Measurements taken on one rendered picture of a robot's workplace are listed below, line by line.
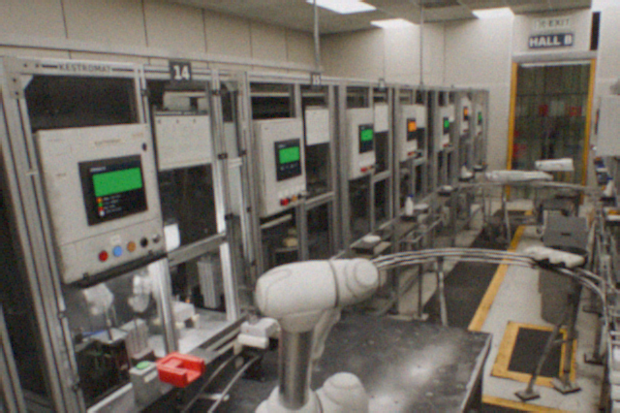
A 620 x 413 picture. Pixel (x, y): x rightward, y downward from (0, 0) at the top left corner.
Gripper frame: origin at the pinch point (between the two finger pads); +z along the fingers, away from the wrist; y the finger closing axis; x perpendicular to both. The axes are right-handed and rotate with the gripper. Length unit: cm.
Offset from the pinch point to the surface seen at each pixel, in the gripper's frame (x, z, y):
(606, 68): -826, -153, 120
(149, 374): 47.3, 7.9, -11.6
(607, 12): -826, -147, 207
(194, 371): 27.6, 6.5, -20.5
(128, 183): 35, 18, 52
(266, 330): -14.5, 1.1, -20.7
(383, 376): -35, -46, -44
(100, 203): 47, 18, 47
